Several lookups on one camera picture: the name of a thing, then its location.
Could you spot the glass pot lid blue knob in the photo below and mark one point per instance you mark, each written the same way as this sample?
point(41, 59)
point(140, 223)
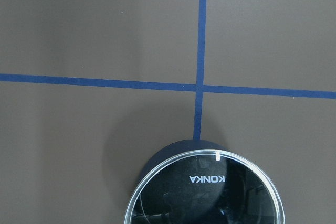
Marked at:
point(204, 190)

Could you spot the blue saucepan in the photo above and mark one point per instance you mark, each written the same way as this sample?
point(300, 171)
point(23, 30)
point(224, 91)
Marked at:
point(157, 161)

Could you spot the blue tape line lengthwise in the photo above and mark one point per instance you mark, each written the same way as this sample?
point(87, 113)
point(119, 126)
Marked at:
point(201, 37)

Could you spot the blue tape line crosswise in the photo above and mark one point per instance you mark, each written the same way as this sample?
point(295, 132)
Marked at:
point(91, 82)

